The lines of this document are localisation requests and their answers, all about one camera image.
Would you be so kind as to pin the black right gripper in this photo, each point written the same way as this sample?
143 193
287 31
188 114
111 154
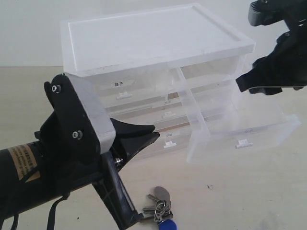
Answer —
286 65

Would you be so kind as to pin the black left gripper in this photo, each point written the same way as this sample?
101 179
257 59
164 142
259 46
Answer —
61 174

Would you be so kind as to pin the key bunch with blue fob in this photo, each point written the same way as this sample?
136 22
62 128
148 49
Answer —
161 211

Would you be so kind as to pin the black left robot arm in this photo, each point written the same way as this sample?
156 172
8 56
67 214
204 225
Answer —
19 169

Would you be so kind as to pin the clear bottom drawer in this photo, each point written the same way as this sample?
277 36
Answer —
175 134

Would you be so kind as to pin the white plastic drawer cabinet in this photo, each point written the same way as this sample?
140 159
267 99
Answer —
151 40

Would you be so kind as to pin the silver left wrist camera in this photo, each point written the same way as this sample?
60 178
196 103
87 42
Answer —
85 125

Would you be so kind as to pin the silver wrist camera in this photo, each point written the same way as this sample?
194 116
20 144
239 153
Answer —
265 12
85 125

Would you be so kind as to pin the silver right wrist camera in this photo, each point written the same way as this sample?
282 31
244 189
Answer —
265 12

